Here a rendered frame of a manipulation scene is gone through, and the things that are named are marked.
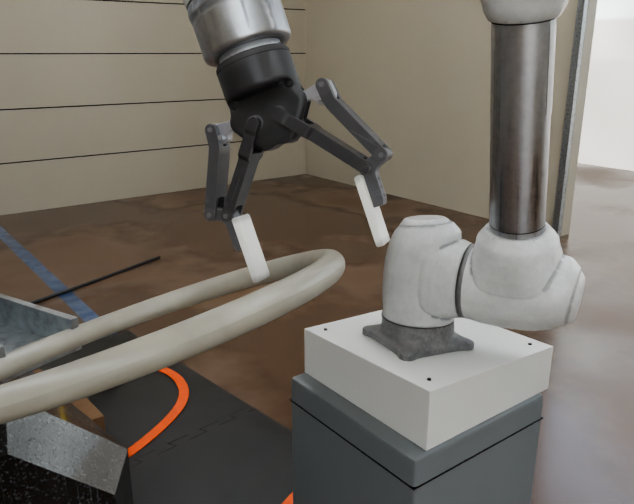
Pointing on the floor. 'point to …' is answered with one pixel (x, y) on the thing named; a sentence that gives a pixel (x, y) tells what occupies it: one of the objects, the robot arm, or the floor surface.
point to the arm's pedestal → (406, 455)
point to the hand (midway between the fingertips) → (317, 252)
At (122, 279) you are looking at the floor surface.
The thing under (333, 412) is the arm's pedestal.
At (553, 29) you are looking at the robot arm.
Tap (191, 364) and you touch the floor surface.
